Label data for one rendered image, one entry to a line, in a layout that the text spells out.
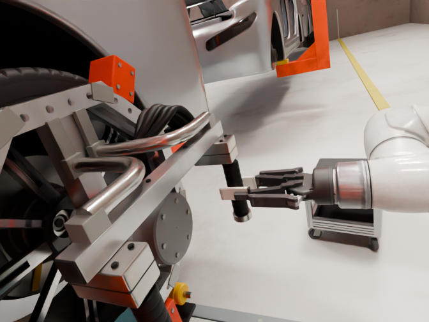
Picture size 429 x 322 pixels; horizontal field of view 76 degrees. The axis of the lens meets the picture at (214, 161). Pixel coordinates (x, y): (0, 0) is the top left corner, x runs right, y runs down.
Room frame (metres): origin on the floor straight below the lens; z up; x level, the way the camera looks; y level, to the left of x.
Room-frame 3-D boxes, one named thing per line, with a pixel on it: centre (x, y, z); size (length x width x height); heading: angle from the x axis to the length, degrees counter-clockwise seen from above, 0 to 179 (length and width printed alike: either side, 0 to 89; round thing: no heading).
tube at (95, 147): (0.54, 0.10, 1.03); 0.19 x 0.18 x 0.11; 64
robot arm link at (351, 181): (0.45, -0.24, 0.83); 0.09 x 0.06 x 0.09; 154
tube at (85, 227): (0.36, 0.19, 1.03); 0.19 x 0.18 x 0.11; 64
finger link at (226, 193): (0.53, -0.03, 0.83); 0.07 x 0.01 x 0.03; 64
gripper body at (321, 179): (0.48, -0.18, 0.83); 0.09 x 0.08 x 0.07; 64
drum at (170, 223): (0.47, 0.19, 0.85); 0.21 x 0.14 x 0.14; 64
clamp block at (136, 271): (0.26, 0.15, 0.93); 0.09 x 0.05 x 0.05; 64
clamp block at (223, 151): (0.56, 0.00, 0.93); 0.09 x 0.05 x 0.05; 64
